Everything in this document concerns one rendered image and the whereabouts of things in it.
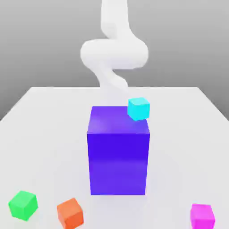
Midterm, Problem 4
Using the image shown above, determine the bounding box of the large purple box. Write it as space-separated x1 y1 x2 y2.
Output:
86 106 150 196

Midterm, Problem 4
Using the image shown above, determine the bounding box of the small cyan cube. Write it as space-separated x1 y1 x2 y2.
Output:
127 97 151 121

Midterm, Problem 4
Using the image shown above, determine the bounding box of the small green cube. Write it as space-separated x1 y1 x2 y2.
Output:
8 190 39 222

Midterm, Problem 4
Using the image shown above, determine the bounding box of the small magenta cube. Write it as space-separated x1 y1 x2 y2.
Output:
190 203 216 229

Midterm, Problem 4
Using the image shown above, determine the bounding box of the small orange cube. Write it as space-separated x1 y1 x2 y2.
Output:
56 197 85 229

